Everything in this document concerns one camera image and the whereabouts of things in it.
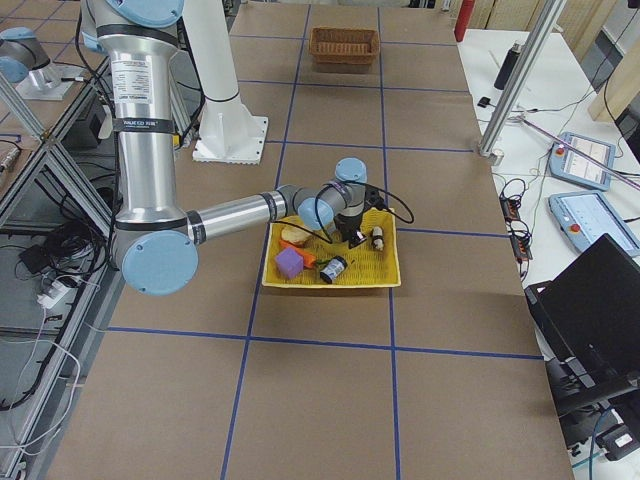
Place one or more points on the black laptop monitor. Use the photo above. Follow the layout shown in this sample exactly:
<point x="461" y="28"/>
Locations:
<point x="589" y="316"/>

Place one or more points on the upper teach pendant tablet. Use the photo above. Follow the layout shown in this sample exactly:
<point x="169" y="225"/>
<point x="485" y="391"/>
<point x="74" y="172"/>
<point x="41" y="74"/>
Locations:
<point x="572" y="167"/>

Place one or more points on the small black device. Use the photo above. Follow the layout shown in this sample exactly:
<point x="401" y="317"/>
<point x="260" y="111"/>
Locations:
<point x="484" y="102"/>

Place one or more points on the black water bottle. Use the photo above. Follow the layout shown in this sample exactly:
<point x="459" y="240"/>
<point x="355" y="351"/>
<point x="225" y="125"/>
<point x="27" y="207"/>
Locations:
<point x="508" y="66"/>

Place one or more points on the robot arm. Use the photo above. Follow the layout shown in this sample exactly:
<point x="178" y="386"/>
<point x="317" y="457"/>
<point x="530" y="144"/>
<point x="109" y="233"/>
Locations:
<point x="156" y="240"/>
<point x="21" y="53"/>

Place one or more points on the toy panda figure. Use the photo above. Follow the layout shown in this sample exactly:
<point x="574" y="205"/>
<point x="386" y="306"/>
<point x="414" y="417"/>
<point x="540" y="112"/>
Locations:
<point x="377" y="238"/>

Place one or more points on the lower teach pendant tablet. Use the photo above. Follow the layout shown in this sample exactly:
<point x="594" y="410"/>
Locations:
<point x="585" y="216"/>

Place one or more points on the orange toy carrot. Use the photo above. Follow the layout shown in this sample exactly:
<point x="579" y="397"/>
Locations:
<point x="310" y="260"/>

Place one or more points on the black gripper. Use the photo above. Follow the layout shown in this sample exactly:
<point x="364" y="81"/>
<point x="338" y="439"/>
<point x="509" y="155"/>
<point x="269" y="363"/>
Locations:
<point x="349" y="224"/>

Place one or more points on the brown wicker basket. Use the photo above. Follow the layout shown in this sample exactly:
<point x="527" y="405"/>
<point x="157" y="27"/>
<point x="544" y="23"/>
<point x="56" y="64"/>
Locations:
<point x="344" y="46"/>

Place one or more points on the toy croissant bread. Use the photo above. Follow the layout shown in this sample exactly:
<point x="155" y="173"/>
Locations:
<point x="295" y="236"/>

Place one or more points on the purple foam block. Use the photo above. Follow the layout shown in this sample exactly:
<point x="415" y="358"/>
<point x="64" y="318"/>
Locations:
<point x="289" y="263"/>

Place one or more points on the aluminium frame post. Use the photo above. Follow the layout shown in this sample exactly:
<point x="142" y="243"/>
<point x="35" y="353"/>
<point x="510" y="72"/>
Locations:
<point x="533" y="47"/>

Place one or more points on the teach pendant tablet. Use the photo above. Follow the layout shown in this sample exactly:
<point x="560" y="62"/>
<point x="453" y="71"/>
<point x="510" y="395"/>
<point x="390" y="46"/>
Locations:
<point x="585" y="216"/>
<point x="572" y="167"/>

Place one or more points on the yellow woven basket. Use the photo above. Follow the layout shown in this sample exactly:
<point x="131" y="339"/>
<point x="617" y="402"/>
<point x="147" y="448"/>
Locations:
<point x="367" y="267"/>

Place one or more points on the red cylinder object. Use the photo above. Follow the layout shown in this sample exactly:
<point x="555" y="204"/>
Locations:
<point x="463" y="18"/>

